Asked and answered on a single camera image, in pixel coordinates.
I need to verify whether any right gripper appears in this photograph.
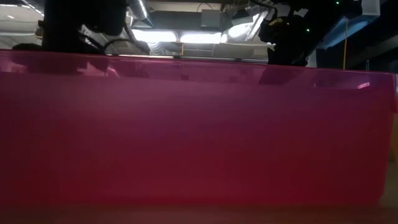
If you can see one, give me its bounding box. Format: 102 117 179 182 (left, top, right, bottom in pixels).
259 14 312 67

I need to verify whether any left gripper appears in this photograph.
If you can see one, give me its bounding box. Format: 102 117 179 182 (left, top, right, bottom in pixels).
42 0 128 54

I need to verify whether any red plastic bin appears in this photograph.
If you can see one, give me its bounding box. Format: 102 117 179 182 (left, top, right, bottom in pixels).
0 49 398 208

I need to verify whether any ceiling light panel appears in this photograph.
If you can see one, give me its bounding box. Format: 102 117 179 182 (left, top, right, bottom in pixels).
132 29 178 44
179 32 223 44

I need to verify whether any grey ceiling box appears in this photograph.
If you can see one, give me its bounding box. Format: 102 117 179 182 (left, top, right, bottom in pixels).
201 9 222 28

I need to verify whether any yellow hanging cable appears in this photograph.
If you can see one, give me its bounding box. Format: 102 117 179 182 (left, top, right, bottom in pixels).
343 20 348 71

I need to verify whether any small silver round duct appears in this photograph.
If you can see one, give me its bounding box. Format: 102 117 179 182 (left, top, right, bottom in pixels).
127 0 150 20

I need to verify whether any long ceiling tube rail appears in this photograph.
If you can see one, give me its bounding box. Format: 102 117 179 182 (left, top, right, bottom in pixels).
105 53 269 65

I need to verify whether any dark ceiling duct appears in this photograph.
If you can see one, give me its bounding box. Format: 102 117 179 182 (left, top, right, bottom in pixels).
149 11 233 32

